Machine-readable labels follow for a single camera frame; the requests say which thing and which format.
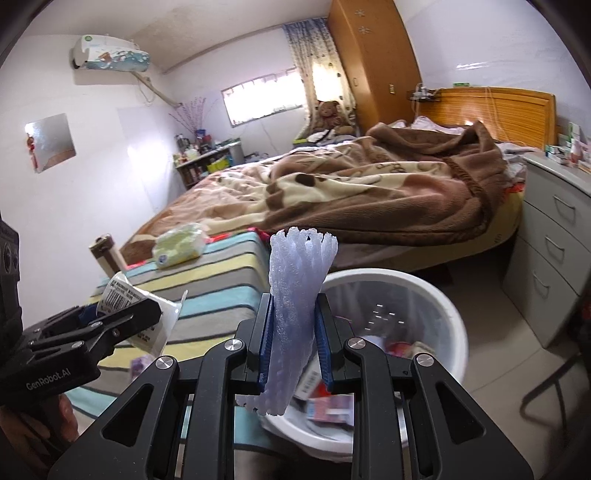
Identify person's left hand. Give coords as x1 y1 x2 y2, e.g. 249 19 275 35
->
0 396 80 478

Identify window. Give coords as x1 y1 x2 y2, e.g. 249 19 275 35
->
221 68 308 127

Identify silver wall mirror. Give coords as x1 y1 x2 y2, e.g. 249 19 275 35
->
24 113 77 174

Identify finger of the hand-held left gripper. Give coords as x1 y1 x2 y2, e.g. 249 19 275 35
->
25 305 100 342
81 298 163 365

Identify purple flower branches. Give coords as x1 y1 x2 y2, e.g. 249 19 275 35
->
168 95 218 137

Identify white foam fruit net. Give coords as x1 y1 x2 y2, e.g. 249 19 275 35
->
235 226 339 416

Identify yellow tissue pack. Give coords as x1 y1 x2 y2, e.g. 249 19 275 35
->
152 223 211 268

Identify dotted curtain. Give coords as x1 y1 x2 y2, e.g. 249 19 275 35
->
283 21 358 139

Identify white air conditioner pipe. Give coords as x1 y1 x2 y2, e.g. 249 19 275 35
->
134 71 178 104

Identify brown patterned blanket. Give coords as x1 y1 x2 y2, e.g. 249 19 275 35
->
120 121 520 273

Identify brown teddy bear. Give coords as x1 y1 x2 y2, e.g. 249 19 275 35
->
310 99 354 139

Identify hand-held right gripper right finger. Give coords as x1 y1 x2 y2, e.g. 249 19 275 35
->
314 293 536 480

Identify small wall rack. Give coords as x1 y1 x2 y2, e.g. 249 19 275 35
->
406 85 441 102

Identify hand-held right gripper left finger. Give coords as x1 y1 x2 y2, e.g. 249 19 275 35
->
46 292 278 480

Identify boxes on drawer cabinet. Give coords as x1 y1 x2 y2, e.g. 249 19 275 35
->
545 122 591 174

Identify brown lidded thermos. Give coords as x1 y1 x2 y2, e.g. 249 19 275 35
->
89 234 127 278

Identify white plastic pouch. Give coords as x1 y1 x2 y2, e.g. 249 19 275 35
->
95 271 189 356

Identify wooden wardrobe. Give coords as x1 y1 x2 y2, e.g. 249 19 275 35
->
327 0 423 134

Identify wall air conditioner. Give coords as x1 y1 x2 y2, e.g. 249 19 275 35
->
69 33 152 73

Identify bottles and jars on shelf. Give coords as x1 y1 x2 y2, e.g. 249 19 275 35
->
173 131 218 162

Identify cluttered storage shelf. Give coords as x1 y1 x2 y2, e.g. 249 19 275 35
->
174 142 245 189

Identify wooden headboard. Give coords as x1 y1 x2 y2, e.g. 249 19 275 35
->
422 87 558 148

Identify white trash bin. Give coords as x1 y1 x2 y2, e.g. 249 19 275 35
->
259 268 469 464

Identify grey drawer cabinet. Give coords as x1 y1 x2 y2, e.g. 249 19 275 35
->
501 152 591 349

